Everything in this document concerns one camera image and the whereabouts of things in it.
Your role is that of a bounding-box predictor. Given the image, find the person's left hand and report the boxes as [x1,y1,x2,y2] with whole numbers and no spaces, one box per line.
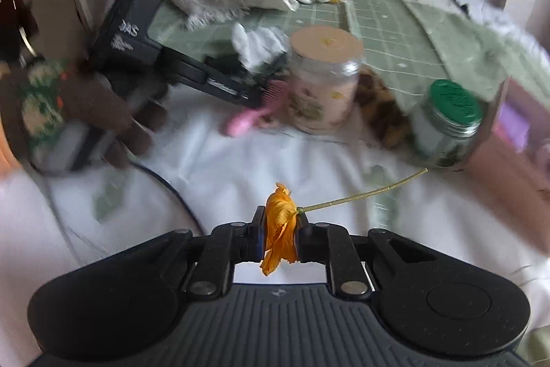
[60,77,169,171]

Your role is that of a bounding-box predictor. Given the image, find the brown plush toy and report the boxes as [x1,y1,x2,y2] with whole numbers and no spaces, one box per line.
[354,70,413,148]

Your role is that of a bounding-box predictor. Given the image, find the glass jar with green lid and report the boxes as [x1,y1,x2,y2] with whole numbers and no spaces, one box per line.
[410,79,486,170]

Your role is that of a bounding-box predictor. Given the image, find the green grid bedsheet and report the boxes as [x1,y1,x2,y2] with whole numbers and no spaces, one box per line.
[146,0,550,127]

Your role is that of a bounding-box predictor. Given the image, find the glass jar with pink lid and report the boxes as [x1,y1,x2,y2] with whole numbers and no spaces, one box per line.
[284,26,366,136]

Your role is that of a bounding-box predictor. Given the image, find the black cable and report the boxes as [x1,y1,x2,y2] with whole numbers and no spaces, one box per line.
[129,161,207,236]

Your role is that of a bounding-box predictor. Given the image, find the white tissue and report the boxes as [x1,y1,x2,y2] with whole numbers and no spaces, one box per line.
[231,22,293,71]

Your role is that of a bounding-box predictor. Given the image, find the pink comb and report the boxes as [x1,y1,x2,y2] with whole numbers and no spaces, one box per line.
[221,79,288,138]

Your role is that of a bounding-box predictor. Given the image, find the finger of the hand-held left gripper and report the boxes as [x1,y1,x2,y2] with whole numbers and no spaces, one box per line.
[160,48,264,108]
[203,54,288,83]

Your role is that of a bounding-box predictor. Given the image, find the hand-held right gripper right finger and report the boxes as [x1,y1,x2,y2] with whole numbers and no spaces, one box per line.
[296,213,430,300]

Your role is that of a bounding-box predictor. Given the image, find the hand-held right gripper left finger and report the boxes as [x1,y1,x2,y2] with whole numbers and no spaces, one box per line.
[146,206,267,301]

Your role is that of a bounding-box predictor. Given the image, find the orange dried flower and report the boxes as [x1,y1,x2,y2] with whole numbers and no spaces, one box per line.
[259,168,429,277]

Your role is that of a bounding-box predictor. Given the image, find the pink storage box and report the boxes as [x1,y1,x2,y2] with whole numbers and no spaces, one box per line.
[455,79,550,256]

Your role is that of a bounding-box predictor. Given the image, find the purple soft roll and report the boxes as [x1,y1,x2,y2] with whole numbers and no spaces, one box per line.
[499,99,530,153]

